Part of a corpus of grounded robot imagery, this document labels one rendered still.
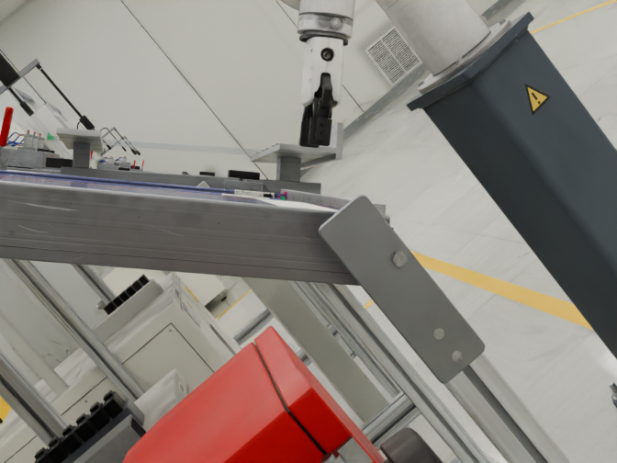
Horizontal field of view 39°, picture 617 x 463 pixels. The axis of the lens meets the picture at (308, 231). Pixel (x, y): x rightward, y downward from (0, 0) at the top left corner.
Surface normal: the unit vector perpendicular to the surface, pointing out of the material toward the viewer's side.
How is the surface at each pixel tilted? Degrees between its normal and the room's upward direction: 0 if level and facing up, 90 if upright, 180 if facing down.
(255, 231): 90
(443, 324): 90
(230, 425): 0
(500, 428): 90
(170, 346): 90
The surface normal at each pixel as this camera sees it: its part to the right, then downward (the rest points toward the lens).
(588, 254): -0.67, 0.63
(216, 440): -0.62, -0.77
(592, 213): 0.40, -0.15
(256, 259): 0.15, 0.07
